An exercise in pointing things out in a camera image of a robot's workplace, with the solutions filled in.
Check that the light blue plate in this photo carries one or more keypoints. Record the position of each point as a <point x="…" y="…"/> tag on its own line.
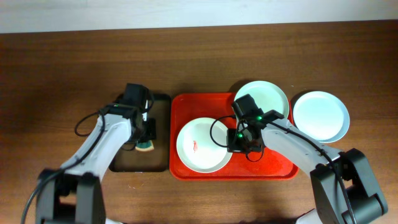
<point x="321" y="116"/>

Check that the light green plate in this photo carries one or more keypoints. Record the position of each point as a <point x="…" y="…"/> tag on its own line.
<point x="267" y="96"/>

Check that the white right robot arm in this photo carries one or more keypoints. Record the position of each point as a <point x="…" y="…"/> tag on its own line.
<point x="344" y="186"/>

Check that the white plate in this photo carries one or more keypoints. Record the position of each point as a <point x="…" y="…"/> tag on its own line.
<point x="200" y="145"/>

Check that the green yellow sponge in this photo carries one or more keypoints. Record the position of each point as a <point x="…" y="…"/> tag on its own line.
<point x="145" y="146"/>

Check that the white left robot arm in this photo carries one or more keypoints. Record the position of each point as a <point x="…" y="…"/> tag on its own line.
<point x="72" y="193"/>

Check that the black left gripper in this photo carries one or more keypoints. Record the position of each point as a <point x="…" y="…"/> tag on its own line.
<point x="150" y="131"/>

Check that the red plastic tray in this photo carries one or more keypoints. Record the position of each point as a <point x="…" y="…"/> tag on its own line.
<point x="188" y="106"/>

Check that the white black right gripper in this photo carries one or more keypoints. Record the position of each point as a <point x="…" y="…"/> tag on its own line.
<point x="234" y="143"/>

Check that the dark brown tray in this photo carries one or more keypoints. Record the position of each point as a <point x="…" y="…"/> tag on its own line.
<point x="156" y="160"/>

